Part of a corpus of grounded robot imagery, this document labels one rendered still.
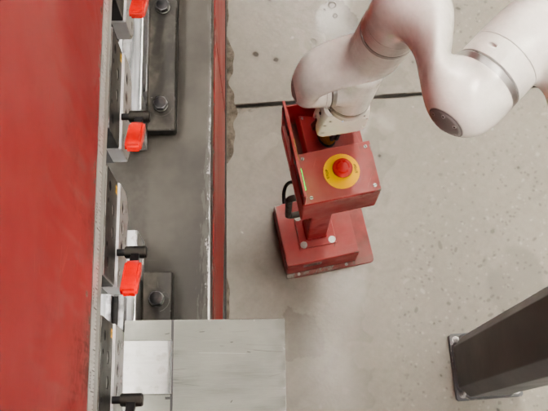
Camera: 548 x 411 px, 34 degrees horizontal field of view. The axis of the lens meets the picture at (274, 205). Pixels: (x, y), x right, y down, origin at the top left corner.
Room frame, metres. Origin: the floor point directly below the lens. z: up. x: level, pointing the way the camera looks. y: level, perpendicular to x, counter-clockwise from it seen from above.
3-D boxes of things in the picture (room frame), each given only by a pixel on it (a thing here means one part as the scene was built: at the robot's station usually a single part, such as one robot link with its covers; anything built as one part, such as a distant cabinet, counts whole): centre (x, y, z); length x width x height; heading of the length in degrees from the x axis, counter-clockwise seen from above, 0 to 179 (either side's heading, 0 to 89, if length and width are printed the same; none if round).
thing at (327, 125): (0.63, -0.13, 0.85); 0.10 x 0.07 x 0.11; 103
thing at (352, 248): (0.59, -0.14, 0.06); 0.25 x 0.20 x 0.12; 103
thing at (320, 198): (0.58, -0.11, 0.75); 0.20 x 0.16 x 0.18; 13
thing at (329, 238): (0.58, -0.11, 0.13); 0.10 x 0.10 x 0.01; 13
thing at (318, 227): (0.58, -0.11, 0.39); 0.05 x 0.05 x 0.54; 13
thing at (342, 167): (0.53, -0.13, 0.79); 0.04 x 0.04 x 0.04
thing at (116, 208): (0.28, 0.26, 1.26); 0.15 x 0.09 x 0.17; 2
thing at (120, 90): (0.48, 0.27, 1.26); 0.15 x 0.09 x 0.17; 2
